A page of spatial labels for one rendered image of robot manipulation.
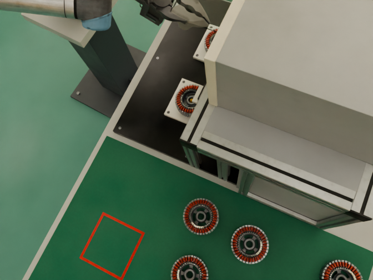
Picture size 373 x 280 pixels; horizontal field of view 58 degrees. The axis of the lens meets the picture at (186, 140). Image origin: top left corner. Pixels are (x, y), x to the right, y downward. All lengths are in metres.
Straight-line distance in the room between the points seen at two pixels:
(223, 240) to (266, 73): 0.63
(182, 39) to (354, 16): 0.75
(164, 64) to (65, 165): 1.07
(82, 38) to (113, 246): 0.81
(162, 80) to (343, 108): 0.77
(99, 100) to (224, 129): 1.46
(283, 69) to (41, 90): 1.93
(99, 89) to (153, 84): 0.99
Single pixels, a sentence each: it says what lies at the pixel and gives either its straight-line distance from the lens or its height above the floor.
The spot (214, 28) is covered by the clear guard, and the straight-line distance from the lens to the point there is 0.98.
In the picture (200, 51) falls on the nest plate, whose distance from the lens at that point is 1.28.
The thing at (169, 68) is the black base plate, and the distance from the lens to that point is 1.27.
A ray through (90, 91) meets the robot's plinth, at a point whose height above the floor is 0.02.
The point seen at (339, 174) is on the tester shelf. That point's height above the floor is 1.11.
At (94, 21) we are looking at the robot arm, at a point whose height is 1.16.
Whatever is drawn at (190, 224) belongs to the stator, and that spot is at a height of 0.79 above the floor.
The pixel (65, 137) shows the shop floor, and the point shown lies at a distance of 2.18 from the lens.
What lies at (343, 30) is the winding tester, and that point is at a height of 1.32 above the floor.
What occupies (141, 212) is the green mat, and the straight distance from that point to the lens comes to 1.15.
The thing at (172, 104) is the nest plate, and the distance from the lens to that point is 1.19.
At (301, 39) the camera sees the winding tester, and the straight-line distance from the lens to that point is 0.67.
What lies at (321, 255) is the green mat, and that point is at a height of 0.75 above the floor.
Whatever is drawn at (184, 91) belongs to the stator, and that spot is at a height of 0.82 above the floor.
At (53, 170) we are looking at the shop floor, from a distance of 2.15.
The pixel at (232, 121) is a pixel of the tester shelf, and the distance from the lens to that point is 0.80.
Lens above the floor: 1.86
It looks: 71 degrees down
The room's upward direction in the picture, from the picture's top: 19 degrees counter-clockwise
